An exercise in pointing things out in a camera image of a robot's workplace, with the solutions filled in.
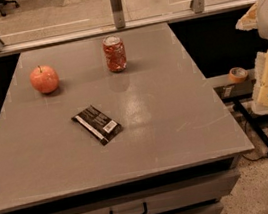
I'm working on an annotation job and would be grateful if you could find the black chocolate bar wrapper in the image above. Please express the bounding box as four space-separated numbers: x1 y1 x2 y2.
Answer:
72 105 123 145

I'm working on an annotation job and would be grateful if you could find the orange tape roll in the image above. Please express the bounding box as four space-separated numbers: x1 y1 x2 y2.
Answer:
228 67 248 83

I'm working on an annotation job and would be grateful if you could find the black table leg bar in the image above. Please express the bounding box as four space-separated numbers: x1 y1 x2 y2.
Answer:
232 99 268 157

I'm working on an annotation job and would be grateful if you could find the red soda can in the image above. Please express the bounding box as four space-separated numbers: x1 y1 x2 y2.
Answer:
102 35 127 72

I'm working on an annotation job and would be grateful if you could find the red apple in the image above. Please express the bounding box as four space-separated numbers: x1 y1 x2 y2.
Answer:
29 65 59 94

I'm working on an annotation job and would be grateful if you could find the grey upper drawer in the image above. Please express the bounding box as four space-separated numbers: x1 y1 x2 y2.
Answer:
62 169 240 214

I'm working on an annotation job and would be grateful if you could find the middle metal railing bracket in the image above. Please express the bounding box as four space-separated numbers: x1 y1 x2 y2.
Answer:
110 0 126 29

